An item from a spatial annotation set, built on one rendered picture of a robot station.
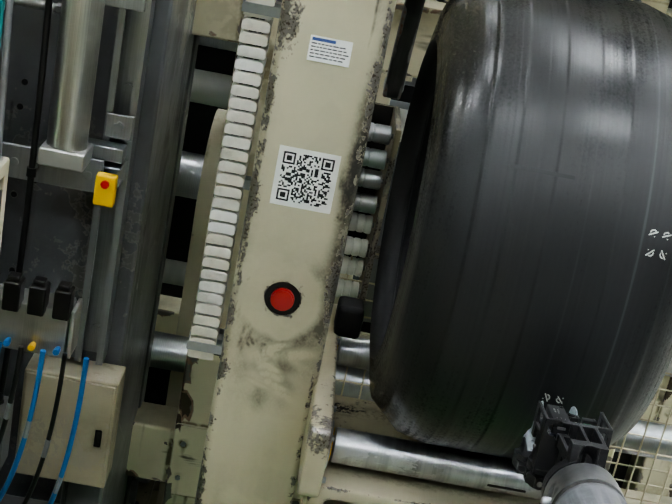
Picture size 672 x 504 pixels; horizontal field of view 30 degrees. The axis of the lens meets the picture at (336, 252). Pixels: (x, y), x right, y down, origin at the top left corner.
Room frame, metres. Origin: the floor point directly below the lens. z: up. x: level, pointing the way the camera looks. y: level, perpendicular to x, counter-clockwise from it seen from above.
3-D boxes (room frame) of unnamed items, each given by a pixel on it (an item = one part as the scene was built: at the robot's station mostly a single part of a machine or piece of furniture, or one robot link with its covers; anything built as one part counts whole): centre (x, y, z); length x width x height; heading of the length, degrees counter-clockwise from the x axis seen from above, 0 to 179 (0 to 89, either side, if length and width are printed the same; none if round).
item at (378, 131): (1.91, 0.04, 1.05); 0.20 x 0.15 x 0.30; 93
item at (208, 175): (2.35, 0.25, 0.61); 0.33 x 0.06 x 0.86; 3
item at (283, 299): (1.45, 0.05, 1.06); 0.03 x 0.02 x 0.03; 93
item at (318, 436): (1.53, -0.02, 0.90); 0.40 x 0.03 x 0.10; 3
